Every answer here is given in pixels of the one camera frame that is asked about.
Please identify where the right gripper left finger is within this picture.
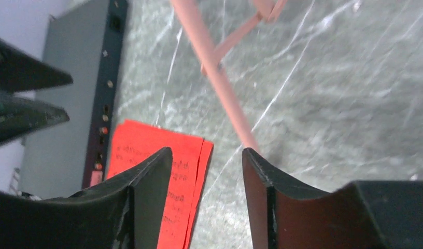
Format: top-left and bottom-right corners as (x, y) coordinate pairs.
(0, 147), (173, 248)

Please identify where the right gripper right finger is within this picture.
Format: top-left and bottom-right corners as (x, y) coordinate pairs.
(242, 148), (423, 248)

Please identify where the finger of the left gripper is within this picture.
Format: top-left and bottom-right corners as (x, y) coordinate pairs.
(0, 39), (73, 93)
(0, 92), (69, 146)

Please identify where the red sheet music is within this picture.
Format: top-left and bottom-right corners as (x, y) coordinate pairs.
(183, 140), (214, 249)
(107, 120), (205, 248)

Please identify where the pink tripod music stand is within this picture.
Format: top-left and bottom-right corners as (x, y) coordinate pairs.
(171, 0), (287, 152)

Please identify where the dark grey rack box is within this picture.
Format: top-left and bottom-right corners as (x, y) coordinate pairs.
(18, 0), (128, 199)

